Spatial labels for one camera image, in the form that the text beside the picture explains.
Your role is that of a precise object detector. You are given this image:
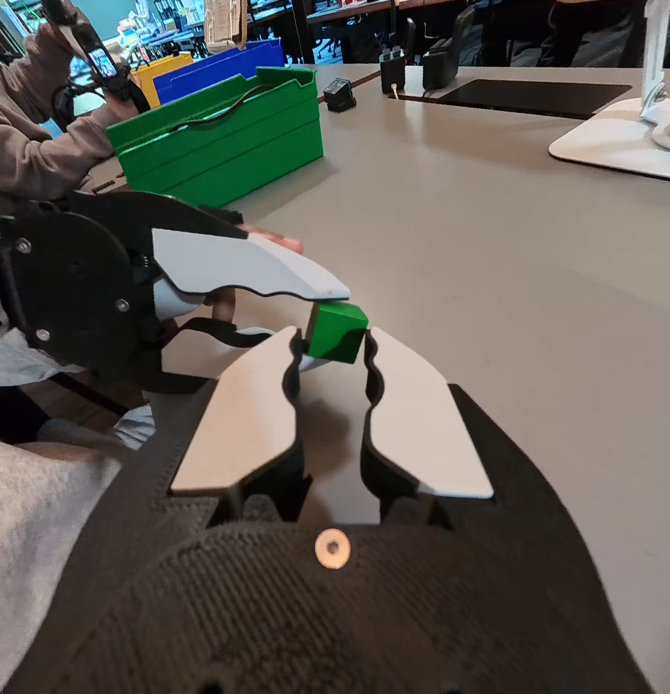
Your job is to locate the green cube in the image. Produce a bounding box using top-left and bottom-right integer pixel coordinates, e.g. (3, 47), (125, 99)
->
(304, 301), (369, 365)

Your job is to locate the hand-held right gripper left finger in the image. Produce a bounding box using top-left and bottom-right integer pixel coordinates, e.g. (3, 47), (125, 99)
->
(170, 325), (306, 498)

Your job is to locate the black handheld phone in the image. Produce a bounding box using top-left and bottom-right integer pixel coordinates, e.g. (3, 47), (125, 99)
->
(42, 0), (132, 104)

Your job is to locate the black desk mat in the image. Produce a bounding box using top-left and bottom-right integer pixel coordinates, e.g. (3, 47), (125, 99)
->
(437, 79), (635, 121)

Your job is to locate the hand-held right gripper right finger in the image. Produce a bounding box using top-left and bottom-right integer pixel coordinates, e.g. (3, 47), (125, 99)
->
(360, 326), (496, 501)

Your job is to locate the white monitor stand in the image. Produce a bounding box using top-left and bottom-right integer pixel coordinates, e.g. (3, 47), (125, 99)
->
(548, 0), (670, 183)

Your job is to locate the grey desk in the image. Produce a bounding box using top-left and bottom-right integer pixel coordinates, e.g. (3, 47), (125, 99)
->
(80, 64), (670, 694)

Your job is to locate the yellow plastic bin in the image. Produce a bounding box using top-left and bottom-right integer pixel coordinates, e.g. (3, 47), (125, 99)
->
(130, 51), (195, 109)

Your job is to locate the small black box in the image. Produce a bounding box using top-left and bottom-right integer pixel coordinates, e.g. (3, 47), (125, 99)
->
(322, 78), (358, 113)

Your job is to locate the grey zip hoodie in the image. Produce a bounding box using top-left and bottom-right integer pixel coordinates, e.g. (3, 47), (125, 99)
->
(0, 404), (158, 694)

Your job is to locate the person's left hand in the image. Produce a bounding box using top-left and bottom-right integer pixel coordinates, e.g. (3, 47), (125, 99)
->
(205, 223), (305, 333)

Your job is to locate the blue plastic bin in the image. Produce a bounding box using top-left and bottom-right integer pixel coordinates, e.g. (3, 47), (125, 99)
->
(153, 40), (285, 106)

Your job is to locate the green plastic bin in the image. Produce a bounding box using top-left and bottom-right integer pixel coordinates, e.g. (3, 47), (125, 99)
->
(105, 66), (326, 210)

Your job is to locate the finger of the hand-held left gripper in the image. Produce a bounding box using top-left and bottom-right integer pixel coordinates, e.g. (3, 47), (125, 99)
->
(161, 319), (331, 380)
(150, 228), (352, 303)

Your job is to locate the black charging dock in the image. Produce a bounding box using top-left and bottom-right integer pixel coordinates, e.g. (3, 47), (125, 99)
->
(422, 5), (478, 91)
(379, 46), (407, 94)

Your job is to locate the black strap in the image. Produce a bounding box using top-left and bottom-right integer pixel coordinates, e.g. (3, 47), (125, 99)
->
(169, 84), (270, 133)

